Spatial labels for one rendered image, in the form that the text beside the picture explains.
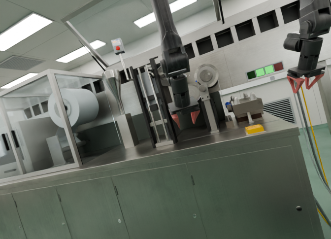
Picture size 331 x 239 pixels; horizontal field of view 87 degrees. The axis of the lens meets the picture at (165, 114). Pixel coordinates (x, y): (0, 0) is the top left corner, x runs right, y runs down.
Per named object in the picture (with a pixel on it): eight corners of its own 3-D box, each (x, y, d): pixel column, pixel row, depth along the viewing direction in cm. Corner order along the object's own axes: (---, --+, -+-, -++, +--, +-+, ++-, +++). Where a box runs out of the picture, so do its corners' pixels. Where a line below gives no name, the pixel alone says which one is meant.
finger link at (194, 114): (179, 122, 72) (175, 102, 67) (195, 117, 72) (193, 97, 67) (184, 131, 66) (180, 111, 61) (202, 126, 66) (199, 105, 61)
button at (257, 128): (248, 134, 82) (246, 129, 82) (246, 131, 88) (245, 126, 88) (264, 131, 79) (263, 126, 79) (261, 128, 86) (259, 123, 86)
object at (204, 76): (197, 72, 108) (209, 67, 106) (198, 72, 110) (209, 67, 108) (202, 83, 109) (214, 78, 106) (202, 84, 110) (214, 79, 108)
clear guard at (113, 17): (65, 20, 132) (65, 19, 132) (109, 66, 170) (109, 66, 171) (202, -59, 98) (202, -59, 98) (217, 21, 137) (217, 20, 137)
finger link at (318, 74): (290, 89, 75) (294, 68, 70) (305, 85, 75) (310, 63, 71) (304, 95, 69) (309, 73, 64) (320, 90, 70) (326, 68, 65)
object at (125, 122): (120, 150, 140) (100, 81, 138) (129, 145, 153) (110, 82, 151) (135, 147, 136) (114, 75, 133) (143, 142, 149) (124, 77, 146)
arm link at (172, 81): (171, 79, 55) (188, 74, 55) (166, 72, 61) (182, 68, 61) (175, 98, 59) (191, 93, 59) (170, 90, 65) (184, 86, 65)
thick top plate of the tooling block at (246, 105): (234, 115, 104) (232, 105, 104) (231, 109, 142) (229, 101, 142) (264, 108, 99) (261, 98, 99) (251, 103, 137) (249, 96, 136)
